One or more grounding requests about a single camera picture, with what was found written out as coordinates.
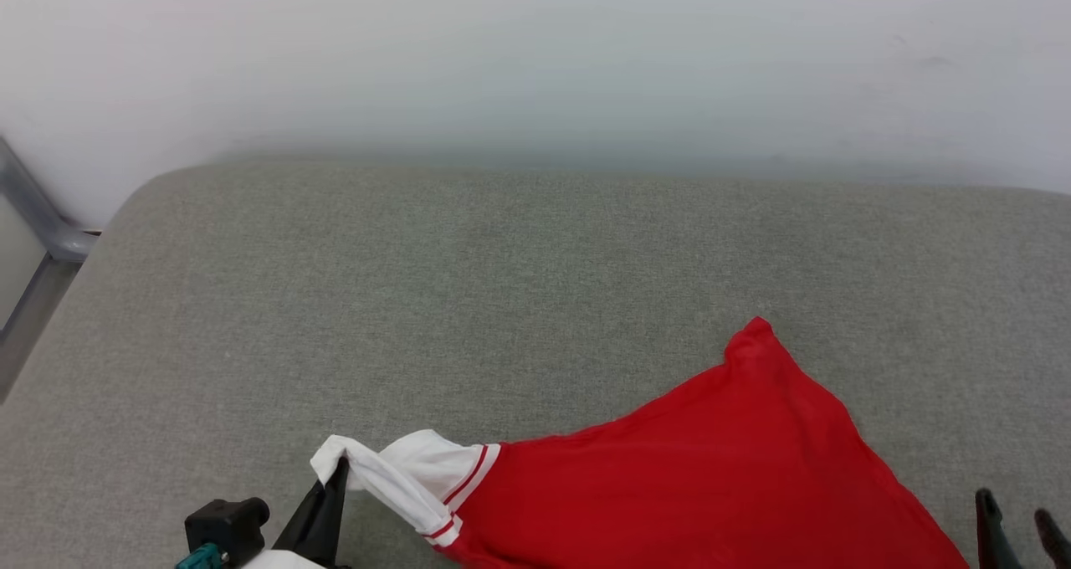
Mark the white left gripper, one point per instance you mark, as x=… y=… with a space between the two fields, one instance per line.
x=280 y=561

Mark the grey metal frame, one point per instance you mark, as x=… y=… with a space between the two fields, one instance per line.
x=38 y=226

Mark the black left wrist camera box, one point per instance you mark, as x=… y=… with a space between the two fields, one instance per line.
x=224 y=527

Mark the red and white garment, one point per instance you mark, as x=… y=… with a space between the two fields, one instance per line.
x=711 y=485

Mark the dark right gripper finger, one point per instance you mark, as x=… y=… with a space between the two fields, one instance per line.
x=1056 y=544
x=996 y=535

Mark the grey fabric sofa cushion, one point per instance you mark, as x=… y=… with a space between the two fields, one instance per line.
x=502 y=301

